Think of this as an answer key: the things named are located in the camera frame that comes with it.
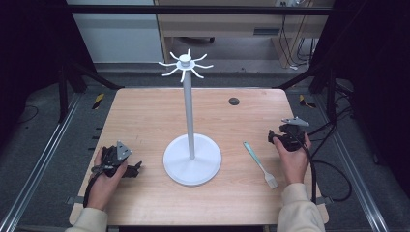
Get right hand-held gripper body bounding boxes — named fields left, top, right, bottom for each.
left=278, top=116, right=310, bottom=153

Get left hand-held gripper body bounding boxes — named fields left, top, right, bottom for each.
left=101, top=140, right=133, bottom=178

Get person's right hand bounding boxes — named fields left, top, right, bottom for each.
left=273, top=131, right=313, bottom=187

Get person's left hand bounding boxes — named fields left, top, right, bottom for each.
left=86, top=146, right=129, bottom=212

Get yellow black floor tape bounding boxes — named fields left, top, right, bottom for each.
left=298, top=94, right=317, bottom=109
left=91, top=93, right=106, bottom=111

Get white hook stand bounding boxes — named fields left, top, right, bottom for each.
left=158, top=48, right=222, bottom=188

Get black curtain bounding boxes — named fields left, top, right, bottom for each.
left=0, top=0, right=98, bottom=149
left=308, top=0, right=410, bottom=191

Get light wooden desk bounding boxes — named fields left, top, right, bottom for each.
left=154, top=0, right=331, bottom=70

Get white cabinet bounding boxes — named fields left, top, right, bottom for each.
left=66, top=0, right=165, bottom=64

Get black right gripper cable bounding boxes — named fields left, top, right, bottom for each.
left=286, top=130, right=318, bottom=205

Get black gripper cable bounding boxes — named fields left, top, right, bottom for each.
left=82, top=163, right=114, bottom=209
left=286, top=130, right=318, bottom=205

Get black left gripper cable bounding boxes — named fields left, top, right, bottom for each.
left=82, top=163, right=114, bottom=209

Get black floor cables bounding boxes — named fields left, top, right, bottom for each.
left=307, top=79, right=356, bottom=203

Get black frame strut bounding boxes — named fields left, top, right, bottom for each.
left=57, top=60, right=126, bottom=124
left=276, top=59, right=338, bottom=124

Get silver metal floor rail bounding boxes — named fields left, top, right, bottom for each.
left=0, top=92, right=82, bottom=232
left=312, top=95, right=391, bottom=232

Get black hanging cables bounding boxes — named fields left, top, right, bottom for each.
left=278, top=14, right=319, bottom=71

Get black horizontal frame bar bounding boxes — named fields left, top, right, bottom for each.
left=64, top=4, right=334, bottom=15

